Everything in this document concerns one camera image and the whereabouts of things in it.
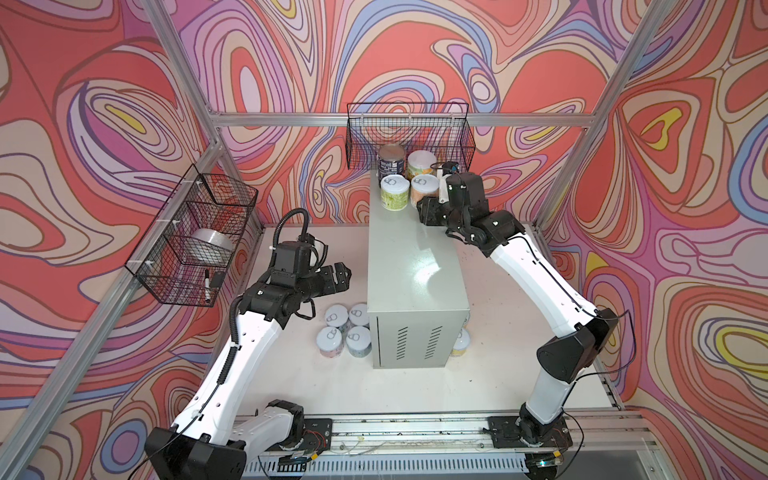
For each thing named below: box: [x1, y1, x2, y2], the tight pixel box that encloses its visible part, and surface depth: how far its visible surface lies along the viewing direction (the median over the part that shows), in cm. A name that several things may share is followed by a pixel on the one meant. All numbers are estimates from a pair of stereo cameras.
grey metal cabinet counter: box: [366, 169, 470, 369], surface depth 70 cm
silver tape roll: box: [191, 228, 233, 253], surface depth 75 cm
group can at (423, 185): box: [410, 174, 440, 209], surface depth 76 cm
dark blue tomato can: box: [378, 144, 405, 186], surface depth 77 cm
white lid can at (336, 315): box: [324, 304, 349, 328], surface depth 90 cm
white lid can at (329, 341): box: [316, 326, 343, 359], surface depth 86 cm
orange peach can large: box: [407, 150, 437, 180], surface depth 79 cm
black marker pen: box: [205, 268, 211, 302], surface depth 74 cm
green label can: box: [380, 174, 410, 212], surface depth 76 cm
